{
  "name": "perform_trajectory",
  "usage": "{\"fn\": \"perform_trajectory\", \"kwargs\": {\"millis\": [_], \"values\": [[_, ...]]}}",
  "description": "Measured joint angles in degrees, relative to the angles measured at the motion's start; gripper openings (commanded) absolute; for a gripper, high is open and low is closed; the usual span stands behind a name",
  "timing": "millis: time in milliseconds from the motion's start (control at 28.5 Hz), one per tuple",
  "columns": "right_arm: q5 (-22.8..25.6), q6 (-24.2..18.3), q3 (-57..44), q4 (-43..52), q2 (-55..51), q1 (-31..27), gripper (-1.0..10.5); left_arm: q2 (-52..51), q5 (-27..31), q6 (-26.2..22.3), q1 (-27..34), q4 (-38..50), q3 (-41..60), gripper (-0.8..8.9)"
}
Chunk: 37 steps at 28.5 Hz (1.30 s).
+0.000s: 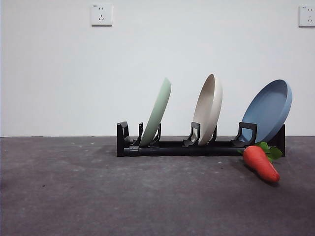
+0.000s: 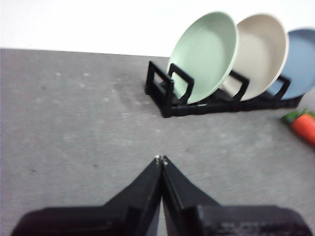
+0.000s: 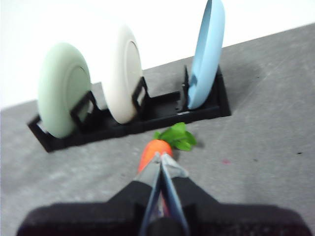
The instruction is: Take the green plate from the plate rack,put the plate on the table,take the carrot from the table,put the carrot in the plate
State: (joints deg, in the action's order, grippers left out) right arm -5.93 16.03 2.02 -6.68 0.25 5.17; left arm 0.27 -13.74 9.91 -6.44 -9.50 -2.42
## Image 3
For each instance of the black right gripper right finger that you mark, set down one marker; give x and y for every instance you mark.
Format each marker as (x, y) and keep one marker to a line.
(179, 186)

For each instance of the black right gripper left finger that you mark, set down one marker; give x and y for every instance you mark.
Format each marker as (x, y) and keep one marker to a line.
(147, 191)

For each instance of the orange toy carrot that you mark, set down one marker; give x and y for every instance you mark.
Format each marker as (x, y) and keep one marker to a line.
(155, 150)

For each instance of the green plate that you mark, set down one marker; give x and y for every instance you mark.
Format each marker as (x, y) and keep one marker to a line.
(57, 91)

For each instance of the black plate rack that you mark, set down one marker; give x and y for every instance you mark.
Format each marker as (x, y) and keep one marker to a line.
(162, 110)

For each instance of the white plate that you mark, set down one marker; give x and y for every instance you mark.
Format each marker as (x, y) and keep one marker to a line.
(118, 73)

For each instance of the blue plate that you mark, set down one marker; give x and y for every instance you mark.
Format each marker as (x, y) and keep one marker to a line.
(206, 61)

